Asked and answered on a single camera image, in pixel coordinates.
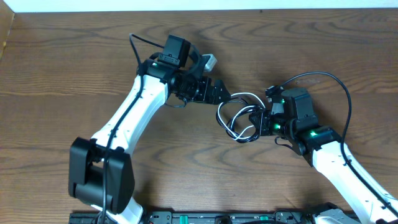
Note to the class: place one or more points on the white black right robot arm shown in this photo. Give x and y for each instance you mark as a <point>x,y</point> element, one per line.
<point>293,118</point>

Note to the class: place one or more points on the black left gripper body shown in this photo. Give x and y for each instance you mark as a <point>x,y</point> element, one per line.
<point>208,92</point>

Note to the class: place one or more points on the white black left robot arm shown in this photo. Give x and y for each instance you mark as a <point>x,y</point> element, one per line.
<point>100,168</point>

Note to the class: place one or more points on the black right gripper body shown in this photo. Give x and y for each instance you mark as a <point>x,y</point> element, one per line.
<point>262,122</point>

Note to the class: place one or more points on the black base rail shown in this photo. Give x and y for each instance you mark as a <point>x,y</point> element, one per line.
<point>279,216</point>

